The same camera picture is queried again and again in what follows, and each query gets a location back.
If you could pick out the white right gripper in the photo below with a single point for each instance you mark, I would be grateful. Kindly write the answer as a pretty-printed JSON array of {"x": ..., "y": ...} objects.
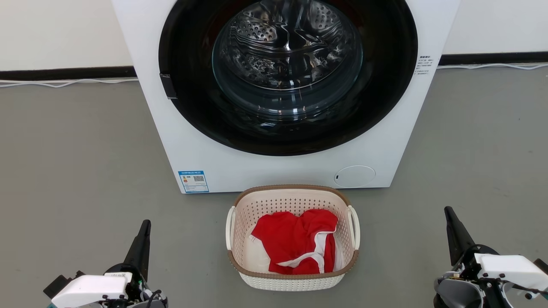
[{"x": 509, "y": 269}]

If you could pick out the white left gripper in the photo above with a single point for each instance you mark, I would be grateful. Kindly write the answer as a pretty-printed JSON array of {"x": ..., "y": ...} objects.
[{"x": 92, "y": 288}]

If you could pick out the cream perforated laundry basket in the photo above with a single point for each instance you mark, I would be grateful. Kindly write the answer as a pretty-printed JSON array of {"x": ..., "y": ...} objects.
[{"x": 291, "y": 282}]

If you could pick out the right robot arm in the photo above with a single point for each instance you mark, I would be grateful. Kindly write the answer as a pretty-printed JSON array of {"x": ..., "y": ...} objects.
[{"x": 454, "y": 295}]

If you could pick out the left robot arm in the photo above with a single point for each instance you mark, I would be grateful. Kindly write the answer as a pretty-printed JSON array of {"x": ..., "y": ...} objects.
[{"x": 150, "y": 301}]

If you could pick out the blue energy label sticker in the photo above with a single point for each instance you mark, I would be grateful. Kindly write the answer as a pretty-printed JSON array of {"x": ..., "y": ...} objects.
[{"x": 193, "y": 182}]

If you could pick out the round white filter cover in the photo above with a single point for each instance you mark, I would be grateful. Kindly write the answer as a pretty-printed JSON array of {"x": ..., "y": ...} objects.
[{"x": 354, "y": 176}]

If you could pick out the white front-load washing machine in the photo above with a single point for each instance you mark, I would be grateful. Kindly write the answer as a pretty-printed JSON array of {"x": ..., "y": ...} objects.
[{"x": 257, "y": 171}]

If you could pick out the red garment with white trim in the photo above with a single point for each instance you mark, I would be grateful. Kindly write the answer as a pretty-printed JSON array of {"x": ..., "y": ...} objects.
[{"x": 287, "y": 241}]

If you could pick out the round black washer door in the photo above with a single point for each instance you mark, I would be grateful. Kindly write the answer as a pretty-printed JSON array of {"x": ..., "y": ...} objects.
[{"x": 192, "y": 107}]

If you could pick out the black door latch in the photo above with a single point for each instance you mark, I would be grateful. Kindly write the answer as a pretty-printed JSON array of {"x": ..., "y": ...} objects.
[{"x": 168, "y": 86}]

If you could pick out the small printed text label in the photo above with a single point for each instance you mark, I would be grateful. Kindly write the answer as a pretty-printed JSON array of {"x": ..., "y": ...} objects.
[{"x": 424, "y": 65}]

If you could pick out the steel washer drum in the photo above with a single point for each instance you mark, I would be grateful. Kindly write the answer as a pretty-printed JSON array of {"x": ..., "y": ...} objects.
[{"x": 287, "y": 47}]

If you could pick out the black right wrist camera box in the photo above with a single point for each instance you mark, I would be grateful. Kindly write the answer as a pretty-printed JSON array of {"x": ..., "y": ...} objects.
[{"x": 541, "y": 265}]

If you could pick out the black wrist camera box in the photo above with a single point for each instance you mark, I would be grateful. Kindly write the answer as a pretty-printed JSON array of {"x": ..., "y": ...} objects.
[
  {"x": 58, "y": 285},
  {"x": 541, "y": 265}
]

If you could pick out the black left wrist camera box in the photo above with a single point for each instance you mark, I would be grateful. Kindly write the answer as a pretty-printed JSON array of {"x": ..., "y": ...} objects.
[{"x": 58, "y": 285}]

